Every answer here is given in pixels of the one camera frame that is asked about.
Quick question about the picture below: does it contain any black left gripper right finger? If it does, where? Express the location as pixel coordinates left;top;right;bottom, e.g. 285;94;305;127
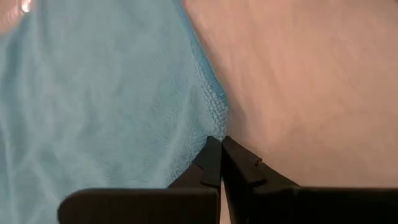
221;135;398;224

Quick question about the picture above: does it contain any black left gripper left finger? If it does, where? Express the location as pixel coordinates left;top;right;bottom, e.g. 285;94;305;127
57;135;223;224

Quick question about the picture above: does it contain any light blue microfibre towel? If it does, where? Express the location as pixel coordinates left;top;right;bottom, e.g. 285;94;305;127
0;0;229;224

